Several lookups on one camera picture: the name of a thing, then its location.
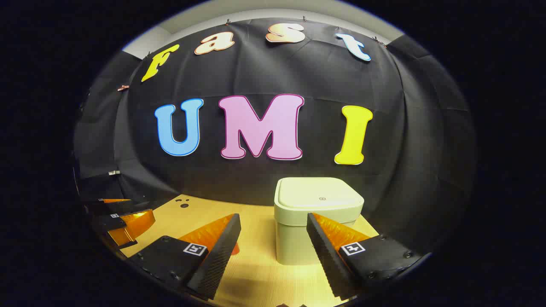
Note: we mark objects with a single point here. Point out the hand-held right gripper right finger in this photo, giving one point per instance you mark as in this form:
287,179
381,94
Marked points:
326,260

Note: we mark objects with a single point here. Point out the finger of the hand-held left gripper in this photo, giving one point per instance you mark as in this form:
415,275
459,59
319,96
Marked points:
115,207
128,226

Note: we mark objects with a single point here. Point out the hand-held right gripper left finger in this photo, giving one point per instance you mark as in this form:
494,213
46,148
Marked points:
222,256

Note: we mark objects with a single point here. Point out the red pop can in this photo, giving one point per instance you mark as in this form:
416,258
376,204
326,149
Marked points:
236,249

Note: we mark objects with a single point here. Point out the green desktop garbage bin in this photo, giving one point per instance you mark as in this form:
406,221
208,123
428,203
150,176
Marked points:
298,238

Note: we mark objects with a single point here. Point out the wooden desktop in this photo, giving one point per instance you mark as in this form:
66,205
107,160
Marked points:
256,264

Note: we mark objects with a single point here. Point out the copper cloth clip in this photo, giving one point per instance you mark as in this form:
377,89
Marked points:
123,88

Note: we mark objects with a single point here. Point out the black backdrop cloth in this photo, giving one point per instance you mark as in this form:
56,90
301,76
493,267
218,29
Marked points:
256,76

